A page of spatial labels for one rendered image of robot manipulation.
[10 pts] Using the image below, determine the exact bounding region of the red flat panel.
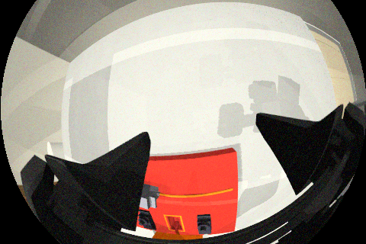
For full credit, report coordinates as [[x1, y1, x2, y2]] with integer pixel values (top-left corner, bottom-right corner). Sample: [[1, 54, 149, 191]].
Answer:
[[136, 148, 238, 235]]

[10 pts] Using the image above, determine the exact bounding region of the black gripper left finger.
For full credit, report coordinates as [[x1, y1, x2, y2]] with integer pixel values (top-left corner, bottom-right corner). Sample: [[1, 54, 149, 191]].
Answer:
[[45, 132, 152, 232]]

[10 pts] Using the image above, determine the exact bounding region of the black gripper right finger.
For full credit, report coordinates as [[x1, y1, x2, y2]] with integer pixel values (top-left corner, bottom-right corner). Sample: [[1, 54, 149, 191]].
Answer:
[[256, 104, 344, 196]]

